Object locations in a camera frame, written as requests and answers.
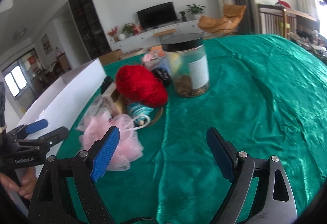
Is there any clear jar black lid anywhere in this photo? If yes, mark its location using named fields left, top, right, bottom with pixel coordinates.
left=161, top=33, right=209, bottom=98

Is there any pink bath pouf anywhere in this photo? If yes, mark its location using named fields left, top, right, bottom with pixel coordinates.
left=78, top=112, right=143, bottom=171

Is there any green satin tablecloth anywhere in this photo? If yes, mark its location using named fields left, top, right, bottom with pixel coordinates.
left=55, top=34, right=327, bottom=224

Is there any orange lounge chair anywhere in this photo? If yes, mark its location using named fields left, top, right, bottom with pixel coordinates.
left=197, top=4, right=246, bottom=35

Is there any black beaded scrunchie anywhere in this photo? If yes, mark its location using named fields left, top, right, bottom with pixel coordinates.
left=100, top=76, right=114, bottom=94

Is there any red green flower plant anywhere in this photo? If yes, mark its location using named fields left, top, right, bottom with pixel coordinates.
left=122, top=22, right=142, bottom=37

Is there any white tv cabinet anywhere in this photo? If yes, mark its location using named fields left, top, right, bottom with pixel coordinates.
left=110, top=20, right=203, bottom=53

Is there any teal patterned sachet pouch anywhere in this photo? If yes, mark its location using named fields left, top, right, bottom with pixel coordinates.
left=127, top=103, right=153, bottom=118

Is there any black fabric scrunchie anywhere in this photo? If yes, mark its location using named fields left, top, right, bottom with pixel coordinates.
left=152, top=68, right=172, bottom=88

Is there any red yarn ball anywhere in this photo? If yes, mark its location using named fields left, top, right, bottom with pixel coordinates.
left=115, top=65, right=168, bottom=108

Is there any pink paper bundle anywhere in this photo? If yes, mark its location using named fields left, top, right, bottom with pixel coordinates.
left=141, top=53, right=164, bottom=71

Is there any wooden side stool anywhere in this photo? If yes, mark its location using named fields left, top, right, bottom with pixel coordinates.
left=153, top=29, right=177, bottom=37

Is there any cream paper tissue pack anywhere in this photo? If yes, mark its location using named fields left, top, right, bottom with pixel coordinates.
left=101, top=82, right=127, bottom=117

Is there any white storage box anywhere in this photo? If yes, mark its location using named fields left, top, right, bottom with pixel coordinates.
left=10, top=58, right=108, bottom=217

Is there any small potted plant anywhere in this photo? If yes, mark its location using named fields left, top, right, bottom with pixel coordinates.
left=178, top=10, right=187, bottom=22

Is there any green potted plant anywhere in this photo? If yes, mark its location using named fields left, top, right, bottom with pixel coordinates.
left=186, top=4, right=206, bottom=20

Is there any red flowers white vase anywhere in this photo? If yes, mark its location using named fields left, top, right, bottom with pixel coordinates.
left=108, top=26, right=126, bottom=44

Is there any dark bookshelf cabinet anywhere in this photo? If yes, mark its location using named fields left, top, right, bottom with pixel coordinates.
left=68, top=0, right=111, bottom=59

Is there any dark wooden dining chair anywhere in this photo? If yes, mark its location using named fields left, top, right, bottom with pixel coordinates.
left=258, top=4, right=297, bottom=38

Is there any person's left hand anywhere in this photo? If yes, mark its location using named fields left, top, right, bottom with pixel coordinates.
left=0, top=166, right=38, bottom=200

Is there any orange book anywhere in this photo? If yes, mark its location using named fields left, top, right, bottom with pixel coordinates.
left=150, top=45, right=165, bottom=60

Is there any black television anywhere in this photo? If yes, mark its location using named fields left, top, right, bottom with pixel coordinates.
left=136, top=1, right=177, bottom=30

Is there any white printed plastic bag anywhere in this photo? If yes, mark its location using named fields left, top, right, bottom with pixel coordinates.
left=76, top=96, right=112, bottom=132

